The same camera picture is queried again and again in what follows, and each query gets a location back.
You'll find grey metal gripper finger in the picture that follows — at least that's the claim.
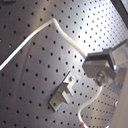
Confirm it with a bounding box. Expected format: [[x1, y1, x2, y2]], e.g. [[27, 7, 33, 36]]
[[81, 46, 128, 88]]

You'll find white cable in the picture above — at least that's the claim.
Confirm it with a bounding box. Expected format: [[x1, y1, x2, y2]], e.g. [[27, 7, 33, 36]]
[[0, 18, 103, 128]]

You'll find black perforated breadboard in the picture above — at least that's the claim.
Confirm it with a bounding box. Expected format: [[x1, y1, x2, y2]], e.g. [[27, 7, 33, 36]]
[[0, 0, 128, 128]]

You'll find grey metal cable clip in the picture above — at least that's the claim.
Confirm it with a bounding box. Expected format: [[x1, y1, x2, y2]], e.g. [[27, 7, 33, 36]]
[[49, 71, 75, 111]]

